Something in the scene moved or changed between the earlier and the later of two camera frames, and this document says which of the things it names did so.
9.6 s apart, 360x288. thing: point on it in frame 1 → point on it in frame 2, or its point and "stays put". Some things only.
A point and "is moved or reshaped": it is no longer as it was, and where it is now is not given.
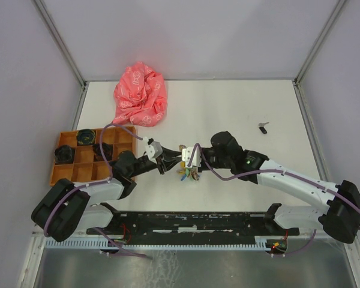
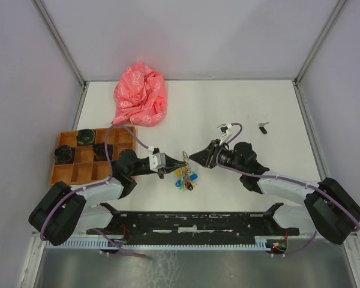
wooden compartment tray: [78, 158] stays put
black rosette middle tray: [107, 149] stays put
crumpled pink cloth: [140, 95] stays put
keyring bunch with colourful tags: [188, 172] is moved or reshaped
